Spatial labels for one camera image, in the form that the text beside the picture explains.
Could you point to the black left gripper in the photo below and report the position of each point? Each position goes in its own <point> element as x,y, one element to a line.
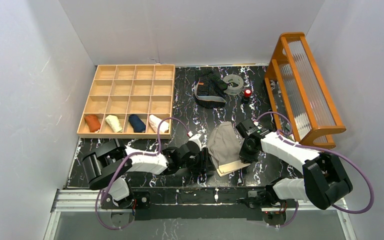
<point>206,160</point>

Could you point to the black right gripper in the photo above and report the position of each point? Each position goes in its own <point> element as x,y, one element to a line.
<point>242,153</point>

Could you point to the grey beige underwear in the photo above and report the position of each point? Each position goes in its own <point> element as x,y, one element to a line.
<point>224,148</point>

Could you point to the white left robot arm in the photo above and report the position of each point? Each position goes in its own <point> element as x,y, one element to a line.
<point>105,165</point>

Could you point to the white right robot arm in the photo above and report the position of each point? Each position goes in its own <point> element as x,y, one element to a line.
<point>324,179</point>

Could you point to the rolled white underwear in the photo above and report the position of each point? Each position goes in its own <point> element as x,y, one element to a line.
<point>158,125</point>

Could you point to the rolled blue underwear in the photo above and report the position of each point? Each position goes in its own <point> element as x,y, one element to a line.
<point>137,124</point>

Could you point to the clear tape roll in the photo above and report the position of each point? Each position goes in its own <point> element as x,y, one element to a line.
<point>234,83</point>

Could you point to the black striped underwear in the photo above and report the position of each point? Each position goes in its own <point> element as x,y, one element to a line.
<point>209,89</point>

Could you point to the rolled cream underwear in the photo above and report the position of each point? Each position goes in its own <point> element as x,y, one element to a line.
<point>114,123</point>

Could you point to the rolled orange underwear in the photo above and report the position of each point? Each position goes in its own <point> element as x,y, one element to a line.
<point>93,123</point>

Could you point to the red small cap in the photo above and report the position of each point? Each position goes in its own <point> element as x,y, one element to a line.
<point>247,93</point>

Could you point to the orange wooden rack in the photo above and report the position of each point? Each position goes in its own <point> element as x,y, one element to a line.
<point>295,86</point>

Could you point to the wooden compartment tray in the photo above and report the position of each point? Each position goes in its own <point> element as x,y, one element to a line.
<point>126,89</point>

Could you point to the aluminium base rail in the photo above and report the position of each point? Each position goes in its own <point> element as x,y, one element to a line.
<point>191,213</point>

